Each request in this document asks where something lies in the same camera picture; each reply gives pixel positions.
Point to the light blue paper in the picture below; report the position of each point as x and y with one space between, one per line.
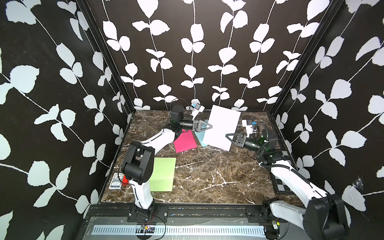
200 137
224 121

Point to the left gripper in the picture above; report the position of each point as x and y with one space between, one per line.
196 126

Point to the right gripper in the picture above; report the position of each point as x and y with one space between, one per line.
241 138

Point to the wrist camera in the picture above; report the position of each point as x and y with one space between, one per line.
196 109
250 127

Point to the checkerboard calibration plate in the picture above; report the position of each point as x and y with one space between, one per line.
282 187

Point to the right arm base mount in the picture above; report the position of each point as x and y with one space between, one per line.
262 215

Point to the small circuit board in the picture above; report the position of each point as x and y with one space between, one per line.
145 229

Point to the large magenta paper sheet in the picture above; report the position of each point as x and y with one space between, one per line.
185 142

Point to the white perforated rail strip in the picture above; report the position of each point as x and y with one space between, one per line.
131 230

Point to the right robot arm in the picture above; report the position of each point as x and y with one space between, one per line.
323 216

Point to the red small box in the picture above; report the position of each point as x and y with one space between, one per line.
125 181

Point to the playing card deck box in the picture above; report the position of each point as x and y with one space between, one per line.
116 182

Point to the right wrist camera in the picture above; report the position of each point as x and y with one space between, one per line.
250 127

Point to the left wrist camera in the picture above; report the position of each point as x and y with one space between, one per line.
196 109

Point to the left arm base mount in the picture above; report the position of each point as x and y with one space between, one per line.
156 214

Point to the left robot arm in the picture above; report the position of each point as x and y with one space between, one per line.
138 163

